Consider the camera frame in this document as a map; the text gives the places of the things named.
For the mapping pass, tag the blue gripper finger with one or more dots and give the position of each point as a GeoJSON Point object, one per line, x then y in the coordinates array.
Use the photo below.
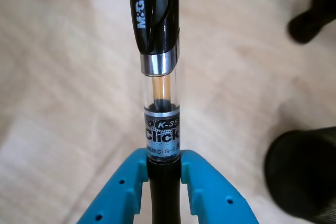
{"type": "Point", "coordinates": [118, 197]}
{"type": "Point", "coordinates": [210, 197]}

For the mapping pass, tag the black retractable pen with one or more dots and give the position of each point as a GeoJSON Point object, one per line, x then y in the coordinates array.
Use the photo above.
{"type": "Point", "coordinates": [157, 24]}

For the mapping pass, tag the black mesh pen holder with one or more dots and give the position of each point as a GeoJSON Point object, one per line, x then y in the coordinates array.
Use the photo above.
{"type": "Point", "coordinates": [302, 176]}

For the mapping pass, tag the black blurry object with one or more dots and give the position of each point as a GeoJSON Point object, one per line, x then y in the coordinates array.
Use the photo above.
{"type": "Point", "coordinates": [312, 22]}

